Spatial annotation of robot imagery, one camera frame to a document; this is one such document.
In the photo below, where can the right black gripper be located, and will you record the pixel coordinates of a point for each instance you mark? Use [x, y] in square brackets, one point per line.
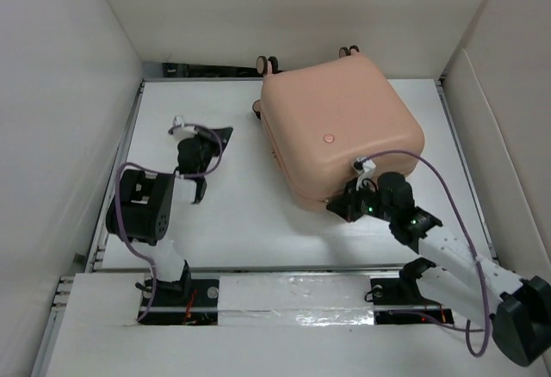
[346, 206]

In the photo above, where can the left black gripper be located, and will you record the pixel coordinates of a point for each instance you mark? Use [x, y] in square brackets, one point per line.
[207, 136]

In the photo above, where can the pink suitcase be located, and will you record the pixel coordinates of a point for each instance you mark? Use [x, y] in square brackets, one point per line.
[321, 119]

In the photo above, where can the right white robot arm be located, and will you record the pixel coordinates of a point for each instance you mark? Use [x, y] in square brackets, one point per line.
[516, 310]

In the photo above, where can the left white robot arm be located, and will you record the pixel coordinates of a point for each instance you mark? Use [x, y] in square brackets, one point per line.
[139, 213]

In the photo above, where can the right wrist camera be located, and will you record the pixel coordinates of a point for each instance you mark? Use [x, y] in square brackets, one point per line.
[365, 169]

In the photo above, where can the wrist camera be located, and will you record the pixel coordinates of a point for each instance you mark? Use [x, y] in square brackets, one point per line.
[365, 169]
[179, 130]

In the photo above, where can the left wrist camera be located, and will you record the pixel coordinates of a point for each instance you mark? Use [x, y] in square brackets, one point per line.
[179, 130]

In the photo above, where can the aluminium frame rail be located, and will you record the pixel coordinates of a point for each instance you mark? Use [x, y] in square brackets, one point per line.
[98, 268]

